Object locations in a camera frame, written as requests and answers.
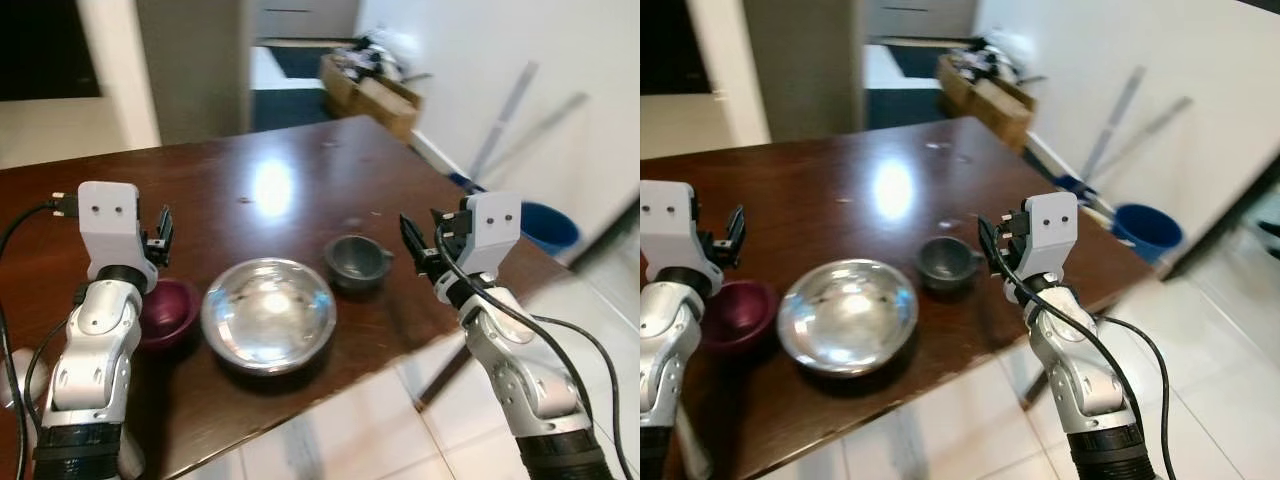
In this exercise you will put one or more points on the grey metal pole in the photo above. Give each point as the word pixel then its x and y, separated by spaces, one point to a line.
pixel 1113 120
pixel 504 120

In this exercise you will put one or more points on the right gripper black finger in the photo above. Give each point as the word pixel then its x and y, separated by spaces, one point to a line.
pixel 411 245
pixel 1004 260
pixel 987 245
pixel 430 262

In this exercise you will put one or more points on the blue plastic bucket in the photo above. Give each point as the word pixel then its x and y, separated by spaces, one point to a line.
pixel 1148 235
pixel 552 232

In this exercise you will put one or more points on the maroon bowl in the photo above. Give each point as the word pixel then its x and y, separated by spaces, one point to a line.
pixel 745 312
pixel 172 310

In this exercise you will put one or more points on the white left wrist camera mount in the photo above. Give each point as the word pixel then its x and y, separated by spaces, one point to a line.
pixel 110 225
pixel 670 225

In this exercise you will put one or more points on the open cardboard box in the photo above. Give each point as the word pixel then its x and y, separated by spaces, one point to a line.
pixel 1000 108
pixel 385 105

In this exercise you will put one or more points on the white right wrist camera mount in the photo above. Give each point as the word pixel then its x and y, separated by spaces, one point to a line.
pixel 492 235
pixel 1052 235

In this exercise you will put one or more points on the large shiny steel bowl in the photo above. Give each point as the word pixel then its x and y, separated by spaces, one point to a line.
pixel 848 318
pixel 268 315

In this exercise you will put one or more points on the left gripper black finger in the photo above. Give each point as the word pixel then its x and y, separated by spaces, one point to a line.
pixel 737 225
pixel 712 240
pixel 166 225
pixel 150 238

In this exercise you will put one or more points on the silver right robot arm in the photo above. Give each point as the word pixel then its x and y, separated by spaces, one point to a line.
pixel 520 370
pixel 1075 370

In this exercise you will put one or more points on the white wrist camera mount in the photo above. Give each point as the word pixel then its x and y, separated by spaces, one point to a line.
pixel 492 235
pixel 1052 235
pixel 670 225
pixel 110 225

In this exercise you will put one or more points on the dark wooden table leg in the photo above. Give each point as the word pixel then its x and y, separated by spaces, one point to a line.
pixel 1033 388
pixel 440 375

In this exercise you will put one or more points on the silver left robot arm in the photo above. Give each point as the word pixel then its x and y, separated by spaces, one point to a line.
pixel 95 340
pixel 670 340

